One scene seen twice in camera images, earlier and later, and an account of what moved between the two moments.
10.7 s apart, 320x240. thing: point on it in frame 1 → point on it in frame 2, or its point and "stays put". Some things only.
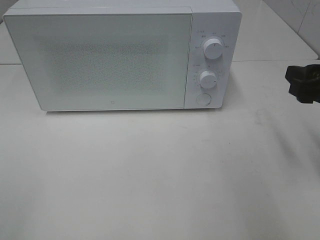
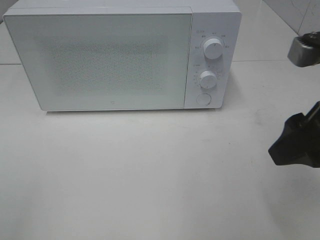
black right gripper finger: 306,92 → 299,143
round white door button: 203,99 stays put
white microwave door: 106,58 stays put
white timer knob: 208,79 stays put
